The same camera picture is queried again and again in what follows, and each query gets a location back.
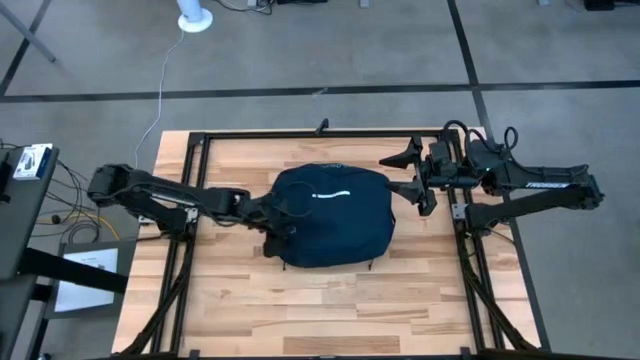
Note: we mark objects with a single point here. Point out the black floor box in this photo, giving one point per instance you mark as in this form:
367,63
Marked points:
599,4

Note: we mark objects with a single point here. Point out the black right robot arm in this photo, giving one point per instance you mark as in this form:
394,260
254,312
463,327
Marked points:
540,185

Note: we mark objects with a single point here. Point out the white pedestal tower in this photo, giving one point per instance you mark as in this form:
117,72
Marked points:
195,22

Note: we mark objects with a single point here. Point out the black support beam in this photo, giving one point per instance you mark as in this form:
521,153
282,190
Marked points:
75,270

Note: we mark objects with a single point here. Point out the black desk device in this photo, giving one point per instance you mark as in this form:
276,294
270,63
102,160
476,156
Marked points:
4,175

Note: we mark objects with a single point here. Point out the grey monitor with white screen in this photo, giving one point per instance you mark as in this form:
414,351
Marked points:
80,300

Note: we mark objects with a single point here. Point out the navy blue backpack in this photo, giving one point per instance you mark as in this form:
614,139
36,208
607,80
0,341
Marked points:
345,225

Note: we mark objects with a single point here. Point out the grey metal leg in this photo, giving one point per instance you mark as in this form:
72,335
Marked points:
27,33

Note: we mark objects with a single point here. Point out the dark grey side desk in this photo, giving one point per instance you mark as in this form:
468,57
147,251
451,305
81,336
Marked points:
25,225

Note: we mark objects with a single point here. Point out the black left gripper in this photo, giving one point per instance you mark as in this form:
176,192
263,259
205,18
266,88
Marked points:
260,210

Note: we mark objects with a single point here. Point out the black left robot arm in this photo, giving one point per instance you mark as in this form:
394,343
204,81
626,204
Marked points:
150,192

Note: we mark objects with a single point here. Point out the small white blue box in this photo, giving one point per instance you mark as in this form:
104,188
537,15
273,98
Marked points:
32,162

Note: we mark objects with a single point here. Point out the black clamp bracket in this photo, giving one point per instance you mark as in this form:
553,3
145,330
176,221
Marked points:
324,125

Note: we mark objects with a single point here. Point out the silver mounting plate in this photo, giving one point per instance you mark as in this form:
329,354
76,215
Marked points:
459,212

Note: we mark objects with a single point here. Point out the black aluminium table frame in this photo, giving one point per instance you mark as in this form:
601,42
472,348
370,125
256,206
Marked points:
390,133

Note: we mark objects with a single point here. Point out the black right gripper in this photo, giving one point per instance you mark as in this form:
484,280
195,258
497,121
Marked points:
437,175

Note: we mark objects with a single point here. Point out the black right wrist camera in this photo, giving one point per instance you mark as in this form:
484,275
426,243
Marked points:
440,151

